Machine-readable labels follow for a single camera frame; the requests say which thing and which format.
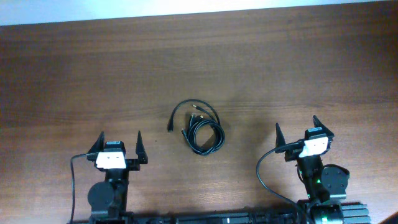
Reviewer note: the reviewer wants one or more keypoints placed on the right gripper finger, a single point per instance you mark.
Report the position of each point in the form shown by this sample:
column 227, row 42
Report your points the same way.
column 318, row 124
column 280, row 140

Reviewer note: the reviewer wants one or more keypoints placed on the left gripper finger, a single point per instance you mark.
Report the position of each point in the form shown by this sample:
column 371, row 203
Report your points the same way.
column 140, row 150
column 98, row 146

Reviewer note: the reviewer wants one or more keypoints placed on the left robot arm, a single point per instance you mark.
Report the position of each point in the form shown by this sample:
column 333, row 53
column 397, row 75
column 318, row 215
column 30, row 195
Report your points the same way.
column 108, row 199

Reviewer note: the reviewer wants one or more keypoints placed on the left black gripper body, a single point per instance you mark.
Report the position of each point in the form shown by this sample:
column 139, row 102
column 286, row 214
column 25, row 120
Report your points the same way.
column 132, row 164

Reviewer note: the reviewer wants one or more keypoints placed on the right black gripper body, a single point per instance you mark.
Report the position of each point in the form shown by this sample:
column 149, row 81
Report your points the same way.
column 293, row 155

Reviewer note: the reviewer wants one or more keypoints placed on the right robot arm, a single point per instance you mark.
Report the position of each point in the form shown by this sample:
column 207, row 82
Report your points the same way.
column 325, row 185

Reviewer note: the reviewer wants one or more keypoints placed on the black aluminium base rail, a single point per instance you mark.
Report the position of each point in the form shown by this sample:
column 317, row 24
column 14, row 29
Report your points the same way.
column 248, row 217

